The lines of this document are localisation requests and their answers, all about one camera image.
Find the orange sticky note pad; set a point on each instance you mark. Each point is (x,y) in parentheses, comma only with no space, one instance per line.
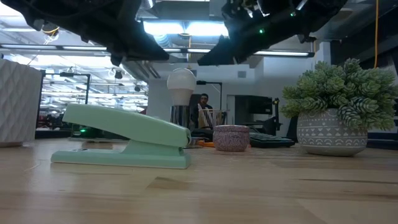
(206,144)

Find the pink patterned candle tin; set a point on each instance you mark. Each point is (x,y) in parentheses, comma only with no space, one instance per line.
(231,138)

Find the white textured cup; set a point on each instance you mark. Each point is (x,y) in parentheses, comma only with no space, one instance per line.
(17,99)

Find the mint green stapler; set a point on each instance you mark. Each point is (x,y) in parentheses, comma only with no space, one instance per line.
(130,130)

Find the white light bulb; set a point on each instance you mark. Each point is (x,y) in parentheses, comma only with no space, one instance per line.
(181,85)

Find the person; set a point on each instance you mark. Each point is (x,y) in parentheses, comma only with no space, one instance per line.
(203,104)

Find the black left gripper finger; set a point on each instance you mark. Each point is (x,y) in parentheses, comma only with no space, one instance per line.
(136,46)
(116,59)

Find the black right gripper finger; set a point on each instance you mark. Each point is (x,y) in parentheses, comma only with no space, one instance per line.
(241,59)
(227,51)

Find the succulent in grey patterned pot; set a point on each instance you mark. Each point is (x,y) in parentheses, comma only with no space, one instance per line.
(335,109)

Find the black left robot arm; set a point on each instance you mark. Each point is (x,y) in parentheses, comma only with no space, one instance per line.
(25,11)

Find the black calculator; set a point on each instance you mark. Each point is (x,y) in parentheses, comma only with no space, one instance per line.
(270,141)

